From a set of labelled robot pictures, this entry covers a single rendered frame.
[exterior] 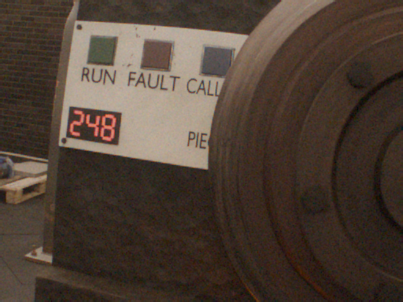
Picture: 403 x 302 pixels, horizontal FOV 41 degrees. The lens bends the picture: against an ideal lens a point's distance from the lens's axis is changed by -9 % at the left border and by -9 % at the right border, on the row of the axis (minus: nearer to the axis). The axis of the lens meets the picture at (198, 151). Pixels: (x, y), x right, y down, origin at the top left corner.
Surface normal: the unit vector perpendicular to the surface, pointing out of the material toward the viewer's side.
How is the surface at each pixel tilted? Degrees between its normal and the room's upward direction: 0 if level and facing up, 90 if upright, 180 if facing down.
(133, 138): 90
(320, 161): 90
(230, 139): 90
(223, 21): 90
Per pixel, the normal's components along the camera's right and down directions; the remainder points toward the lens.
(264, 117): -0.19, 0.08
